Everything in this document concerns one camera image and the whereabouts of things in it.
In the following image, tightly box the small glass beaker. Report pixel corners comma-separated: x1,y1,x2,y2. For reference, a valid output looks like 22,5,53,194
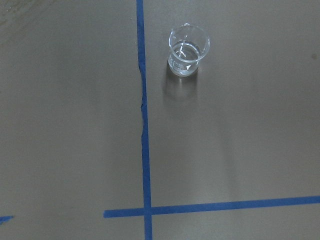
167,23,211,77

